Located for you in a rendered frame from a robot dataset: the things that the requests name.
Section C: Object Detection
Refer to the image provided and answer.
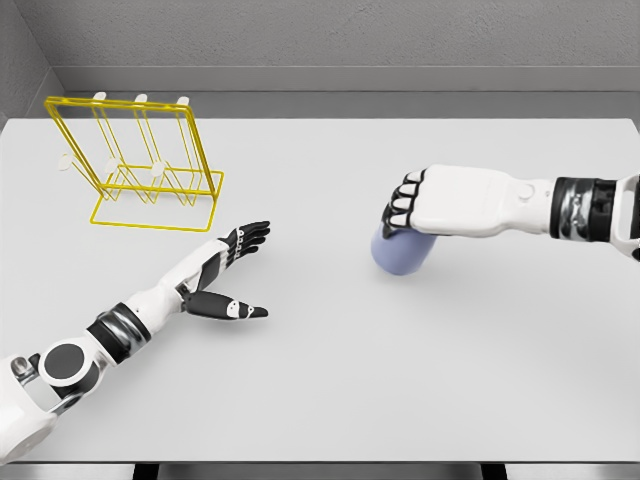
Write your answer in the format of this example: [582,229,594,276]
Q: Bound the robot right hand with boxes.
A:
[380,164,519,239]

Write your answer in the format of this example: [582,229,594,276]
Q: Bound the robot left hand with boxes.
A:
[158,220,272,321]

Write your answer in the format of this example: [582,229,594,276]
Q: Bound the lavender blue cup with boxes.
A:
[370,223,437,277]

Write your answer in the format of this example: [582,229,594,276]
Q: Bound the yellow wire cup holder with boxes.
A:
[43,91,225,234]

